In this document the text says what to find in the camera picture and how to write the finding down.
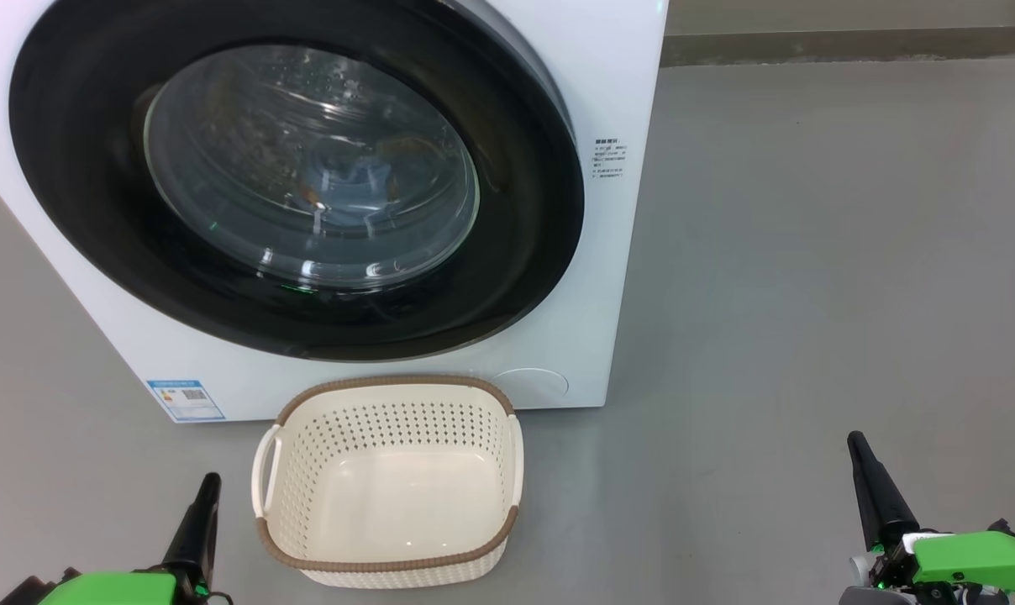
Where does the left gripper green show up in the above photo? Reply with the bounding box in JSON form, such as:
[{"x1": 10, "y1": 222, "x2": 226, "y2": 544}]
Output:
[{"x1": 37, "y1": 472, "x2": 222, "y2": 605}]

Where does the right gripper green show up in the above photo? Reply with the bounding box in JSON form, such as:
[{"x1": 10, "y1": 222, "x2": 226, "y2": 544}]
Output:
[{"x1": 839, "y1": 431, "x2": 1015, "y2": 605}]

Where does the blue bear-print garment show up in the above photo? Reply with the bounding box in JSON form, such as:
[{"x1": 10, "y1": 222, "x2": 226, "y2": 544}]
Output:
[{"x1": 293, "y1": 134, "x2": 450, "y2": 232}]

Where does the black round glass washer door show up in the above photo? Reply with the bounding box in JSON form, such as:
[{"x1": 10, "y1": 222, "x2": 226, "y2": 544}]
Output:
[{"x1": 8, "y1": 0, "x2": 586, "y2": 363}]

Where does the white front-load washing machine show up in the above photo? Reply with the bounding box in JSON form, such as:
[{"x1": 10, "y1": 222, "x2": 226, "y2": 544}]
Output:
[{"x1": 0, "y1": 0, "x2": 670, "y2": 424}]

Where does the blue energy label sticker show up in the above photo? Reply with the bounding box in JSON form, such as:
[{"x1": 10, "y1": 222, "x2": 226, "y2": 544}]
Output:
[{"x1": 146, "y1": 379, "x2": 226, "y2": 423}]

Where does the cream perforated laundry basket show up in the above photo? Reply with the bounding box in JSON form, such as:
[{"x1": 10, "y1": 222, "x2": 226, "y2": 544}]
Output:
[{"x1": 251, "y1": 375, "x2": 524, "y2": 588}]

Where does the round white filter cover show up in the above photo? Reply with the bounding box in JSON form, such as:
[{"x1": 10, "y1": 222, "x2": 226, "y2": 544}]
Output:
[{"x1": 491, "y1": 368, "x2": 570, "y2": 404}]

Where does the small printed text sticker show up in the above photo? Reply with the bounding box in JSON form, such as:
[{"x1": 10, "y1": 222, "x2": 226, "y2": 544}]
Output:
[{"x1": 592, "y1": 139, "x2": 628, "y2": 182}]

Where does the grey baseboard strip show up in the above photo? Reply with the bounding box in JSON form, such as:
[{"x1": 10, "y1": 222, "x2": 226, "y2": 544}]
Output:
[{"x1": 660, "y1": 25, "x2": 1015, "y2": 66}]

